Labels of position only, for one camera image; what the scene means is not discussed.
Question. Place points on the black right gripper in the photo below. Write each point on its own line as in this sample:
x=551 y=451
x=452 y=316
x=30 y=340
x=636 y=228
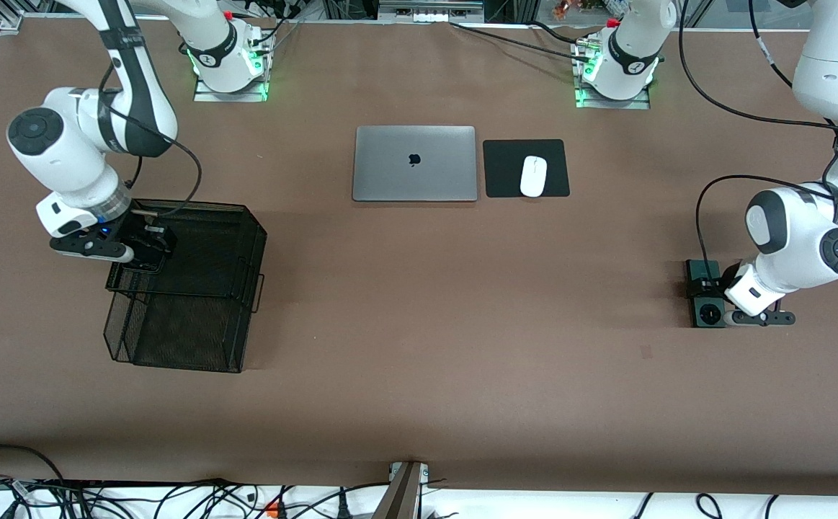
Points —
x=135 y=240

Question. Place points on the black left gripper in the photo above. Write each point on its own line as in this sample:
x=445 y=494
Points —
x=728 y=274

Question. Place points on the green phone round camera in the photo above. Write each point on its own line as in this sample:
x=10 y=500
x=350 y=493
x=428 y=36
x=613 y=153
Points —
x=707 y=315

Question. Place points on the black flip phone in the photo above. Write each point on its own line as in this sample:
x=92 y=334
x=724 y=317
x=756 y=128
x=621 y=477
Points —
x=143 y=261

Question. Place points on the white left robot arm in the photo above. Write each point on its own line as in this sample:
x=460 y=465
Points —
x=793 y=238

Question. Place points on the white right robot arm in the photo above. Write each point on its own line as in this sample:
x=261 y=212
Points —
x=65 y=155

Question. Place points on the black mesh two-tier basket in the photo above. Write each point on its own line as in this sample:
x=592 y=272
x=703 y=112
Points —
x=202 y=288

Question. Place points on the white computer mouse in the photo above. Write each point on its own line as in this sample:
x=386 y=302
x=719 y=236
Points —
x=534 y=176

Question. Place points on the black mouse pad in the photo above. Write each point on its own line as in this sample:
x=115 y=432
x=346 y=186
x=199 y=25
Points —
x=505 y=173

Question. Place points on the silver closed laptop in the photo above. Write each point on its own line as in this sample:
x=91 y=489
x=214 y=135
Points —
x=390 y=166

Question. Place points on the power strip white sockets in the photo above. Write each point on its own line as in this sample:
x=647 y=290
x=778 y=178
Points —
x=426 y=14

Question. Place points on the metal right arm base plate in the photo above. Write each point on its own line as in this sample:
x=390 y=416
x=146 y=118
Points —
x=231 y=96

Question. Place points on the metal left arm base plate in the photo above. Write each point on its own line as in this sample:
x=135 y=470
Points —
x=613 y=104

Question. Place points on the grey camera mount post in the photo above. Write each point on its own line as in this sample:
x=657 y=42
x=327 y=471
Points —
x=404 y=497

